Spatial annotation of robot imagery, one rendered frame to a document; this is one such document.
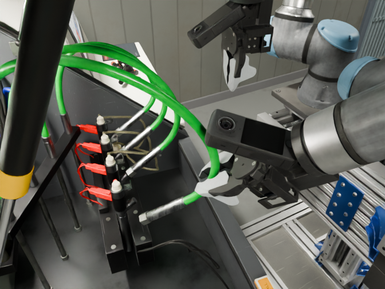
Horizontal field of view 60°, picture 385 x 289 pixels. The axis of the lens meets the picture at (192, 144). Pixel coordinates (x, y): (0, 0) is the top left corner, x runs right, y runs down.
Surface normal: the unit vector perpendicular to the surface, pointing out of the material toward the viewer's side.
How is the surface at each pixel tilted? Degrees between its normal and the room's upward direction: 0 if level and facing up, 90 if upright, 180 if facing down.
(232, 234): 0
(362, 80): 48
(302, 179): 103
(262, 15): 90
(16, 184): 97
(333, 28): 8
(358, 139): 81
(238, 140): 20
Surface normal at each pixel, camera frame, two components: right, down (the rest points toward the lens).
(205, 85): 0.47, 0.56
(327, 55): -0.52, 0.54
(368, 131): -0.69, 0.21
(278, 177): 0.62, -0.33
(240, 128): 0.15, -0.53
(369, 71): -0.56, -0.63
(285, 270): 0.00, -0.77
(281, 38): -0.51, 0.33
